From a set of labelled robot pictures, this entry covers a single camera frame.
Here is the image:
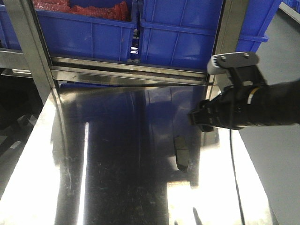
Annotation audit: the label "grey brake pad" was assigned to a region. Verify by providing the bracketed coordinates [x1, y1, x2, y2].
[174, 136, 190, 172]

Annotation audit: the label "right blue plastic bin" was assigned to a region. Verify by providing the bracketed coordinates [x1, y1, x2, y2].
[138, 0, 281, 70]

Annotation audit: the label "far-left blue plastic bin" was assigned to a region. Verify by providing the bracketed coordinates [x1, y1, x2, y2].
[0, 1, 21, 50]

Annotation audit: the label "red bubble wrap bags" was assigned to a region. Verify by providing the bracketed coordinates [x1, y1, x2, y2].
[32, 0, 129, 21]

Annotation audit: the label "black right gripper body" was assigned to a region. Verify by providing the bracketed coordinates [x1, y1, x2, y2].
[187, 89, 248, 132]

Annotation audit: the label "black office chair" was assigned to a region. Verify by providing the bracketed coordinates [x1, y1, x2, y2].
[0, 76, 43, 155]

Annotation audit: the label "stainless steel rack frame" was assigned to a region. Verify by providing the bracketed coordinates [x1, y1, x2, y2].
[0, 0, 255, 106]

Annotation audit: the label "left blue plastic bin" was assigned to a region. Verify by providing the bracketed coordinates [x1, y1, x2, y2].
[36, 0, 138, 61]

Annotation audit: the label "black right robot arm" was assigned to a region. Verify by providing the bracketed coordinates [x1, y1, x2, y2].
[188, 81, 300, 132]

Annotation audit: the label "grey camera on right wrist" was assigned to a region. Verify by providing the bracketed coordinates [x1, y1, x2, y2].
[207, 52, 259, 75]

